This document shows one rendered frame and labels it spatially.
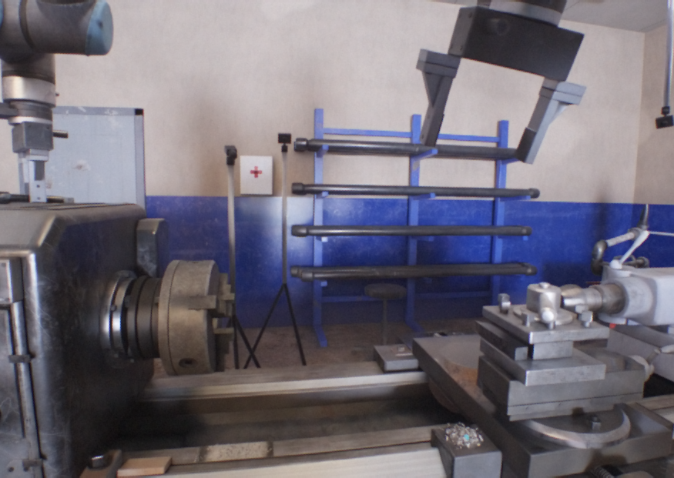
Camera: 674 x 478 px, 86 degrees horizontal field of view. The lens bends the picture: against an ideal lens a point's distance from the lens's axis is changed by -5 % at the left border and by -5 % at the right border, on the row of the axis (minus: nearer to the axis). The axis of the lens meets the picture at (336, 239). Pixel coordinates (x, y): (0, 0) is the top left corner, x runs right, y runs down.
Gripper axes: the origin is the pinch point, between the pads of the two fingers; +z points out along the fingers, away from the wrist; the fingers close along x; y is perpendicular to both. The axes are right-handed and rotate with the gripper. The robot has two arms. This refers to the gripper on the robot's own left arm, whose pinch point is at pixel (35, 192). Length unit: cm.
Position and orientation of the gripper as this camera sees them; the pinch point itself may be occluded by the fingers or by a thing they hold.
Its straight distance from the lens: 96.7
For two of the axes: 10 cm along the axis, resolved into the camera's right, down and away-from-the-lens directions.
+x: -7.6, -0.8, 6.5
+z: -0.1, 9.9, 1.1
